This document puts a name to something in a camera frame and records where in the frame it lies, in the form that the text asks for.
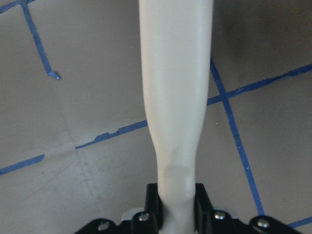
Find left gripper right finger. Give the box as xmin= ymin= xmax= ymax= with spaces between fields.
xmin=195 ymin=183 xmax=214 ymax=231

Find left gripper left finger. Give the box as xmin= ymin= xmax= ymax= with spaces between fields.
xmin=145 ymin=183 xmax=163 ymax=229

